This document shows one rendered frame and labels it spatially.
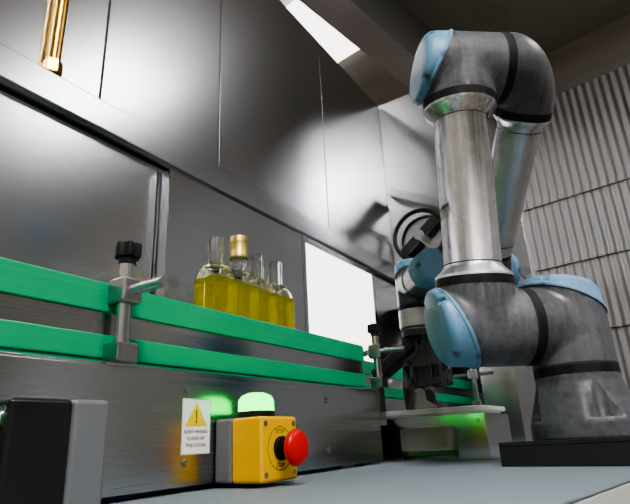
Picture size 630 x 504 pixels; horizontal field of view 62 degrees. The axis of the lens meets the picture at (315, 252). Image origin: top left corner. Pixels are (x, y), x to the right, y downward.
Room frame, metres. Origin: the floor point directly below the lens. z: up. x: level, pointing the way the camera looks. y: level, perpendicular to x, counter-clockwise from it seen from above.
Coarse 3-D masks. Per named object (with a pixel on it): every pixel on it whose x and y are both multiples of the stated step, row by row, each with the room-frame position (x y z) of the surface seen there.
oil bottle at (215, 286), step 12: (216, 264) 0.85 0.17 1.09; (204, 276) 0.85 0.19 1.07; (216, 276) 0.84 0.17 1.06; (228, 276) 0.86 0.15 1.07; (204, 288) 0.85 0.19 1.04; (216, 288) 0.84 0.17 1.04; (228, 288) 0.86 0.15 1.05; (204, 300) 0.85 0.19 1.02; (216, 300) 0.84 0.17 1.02; (228, 300) 0.86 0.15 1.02; (228, 312) 0.86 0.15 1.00
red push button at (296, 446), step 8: (288, 432) 0.62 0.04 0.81; (296, 432) 0.62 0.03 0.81; (288, 440) 0.61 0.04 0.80; (296, 440) 0.62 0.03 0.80; (304, 440) 0.63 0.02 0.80; (280, 448) 0.63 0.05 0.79; (288, 448) 0.61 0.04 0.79; (296, 448) 0.62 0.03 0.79; (304, 448) 0.63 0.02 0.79; (288, 456) 0.61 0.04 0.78; (296, 456) 0.62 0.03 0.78; (304, 456) 0.63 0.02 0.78; (296, 464) 0.62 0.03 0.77
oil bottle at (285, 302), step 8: (280, 288) 0.99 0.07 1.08; (288, 288) 1.02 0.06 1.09; (280, 296) 0.99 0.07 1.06; (288, 296) 1.01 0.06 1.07; (280, 304) 0.99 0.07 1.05; (288, 304) 1.01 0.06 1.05; (280, 312) 0.99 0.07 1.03; (288, 312) 1.01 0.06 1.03; (280, 320) 0.99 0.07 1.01; (288, 320) 1.01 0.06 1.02
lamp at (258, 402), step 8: (256, 392) 0.65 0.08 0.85; (240, 400) 0.65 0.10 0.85; (248, 400) 0.64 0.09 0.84; (256, 400) 0.64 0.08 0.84; (264, 400) 0.64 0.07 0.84; (272, 400) 0.66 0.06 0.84; (240, 408) 0.65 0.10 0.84; (248, 408) 0.64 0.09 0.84; (256, 408) 0.64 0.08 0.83; (264, 408) 0.64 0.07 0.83; (272, 408) 0.65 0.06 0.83; (240, 416) 0.65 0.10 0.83; (248, 416) 0.64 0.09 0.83; (256, 416) 0.64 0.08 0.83
